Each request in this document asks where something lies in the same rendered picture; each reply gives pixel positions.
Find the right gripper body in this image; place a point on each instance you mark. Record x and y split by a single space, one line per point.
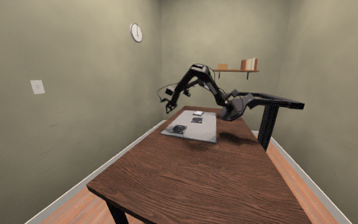
187 93

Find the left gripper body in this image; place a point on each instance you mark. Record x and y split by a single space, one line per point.
172 102

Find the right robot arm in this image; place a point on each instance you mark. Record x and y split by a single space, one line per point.
194 83

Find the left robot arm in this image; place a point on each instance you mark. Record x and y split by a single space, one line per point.
202 75

